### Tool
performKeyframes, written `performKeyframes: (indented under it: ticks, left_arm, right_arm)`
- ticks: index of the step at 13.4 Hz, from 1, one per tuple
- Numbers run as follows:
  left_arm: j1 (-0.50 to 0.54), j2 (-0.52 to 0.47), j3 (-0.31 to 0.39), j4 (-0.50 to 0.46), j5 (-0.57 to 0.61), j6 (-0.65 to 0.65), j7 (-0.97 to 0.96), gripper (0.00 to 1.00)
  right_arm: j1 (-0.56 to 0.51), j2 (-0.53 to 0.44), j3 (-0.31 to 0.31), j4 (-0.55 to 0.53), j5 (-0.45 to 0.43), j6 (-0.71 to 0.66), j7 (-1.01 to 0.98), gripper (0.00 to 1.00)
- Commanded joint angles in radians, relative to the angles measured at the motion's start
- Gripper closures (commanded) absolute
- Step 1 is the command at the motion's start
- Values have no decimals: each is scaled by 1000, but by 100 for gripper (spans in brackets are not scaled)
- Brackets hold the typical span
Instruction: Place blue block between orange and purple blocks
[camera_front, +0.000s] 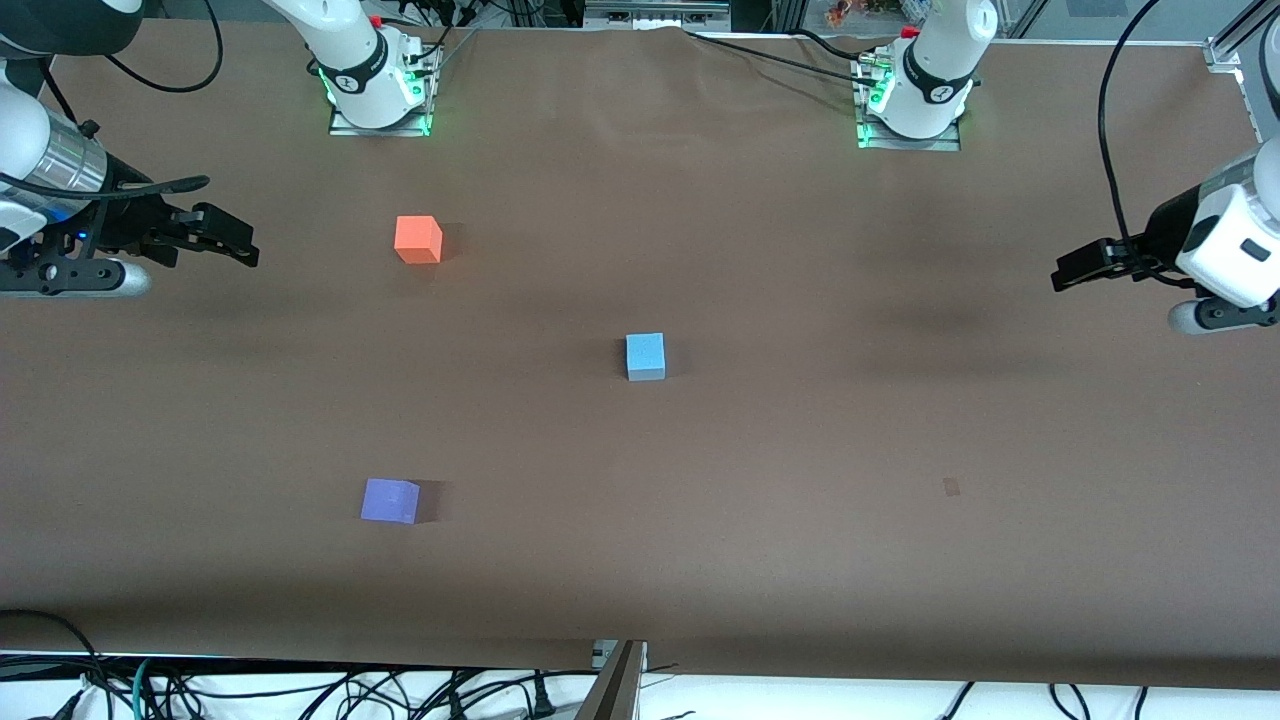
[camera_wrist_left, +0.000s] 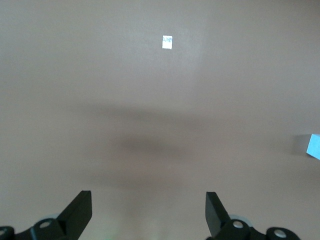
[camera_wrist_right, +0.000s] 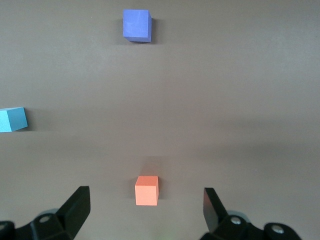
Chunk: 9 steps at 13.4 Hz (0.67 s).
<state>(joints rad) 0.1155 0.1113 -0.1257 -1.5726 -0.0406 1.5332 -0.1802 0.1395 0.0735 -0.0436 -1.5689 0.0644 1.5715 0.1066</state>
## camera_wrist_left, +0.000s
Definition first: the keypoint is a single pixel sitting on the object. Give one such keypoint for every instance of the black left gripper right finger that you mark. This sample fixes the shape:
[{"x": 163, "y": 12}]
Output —
[{"x": 217, "y": 222}]

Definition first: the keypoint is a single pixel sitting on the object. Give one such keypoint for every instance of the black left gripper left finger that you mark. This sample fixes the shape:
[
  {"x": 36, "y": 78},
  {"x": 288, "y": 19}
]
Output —
[{"x": 72, "y": 220}]

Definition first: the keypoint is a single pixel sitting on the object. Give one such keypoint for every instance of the light blue foam block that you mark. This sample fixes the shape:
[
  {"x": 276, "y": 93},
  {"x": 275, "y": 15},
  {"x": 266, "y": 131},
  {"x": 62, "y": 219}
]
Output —
[{"x": 314, "y": 147}]

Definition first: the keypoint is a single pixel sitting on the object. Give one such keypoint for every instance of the small rectangular tape patch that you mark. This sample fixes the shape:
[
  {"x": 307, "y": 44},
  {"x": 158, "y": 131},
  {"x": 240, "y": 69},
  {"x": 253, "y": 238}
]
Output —
[{"x": 167, "y": 42}]

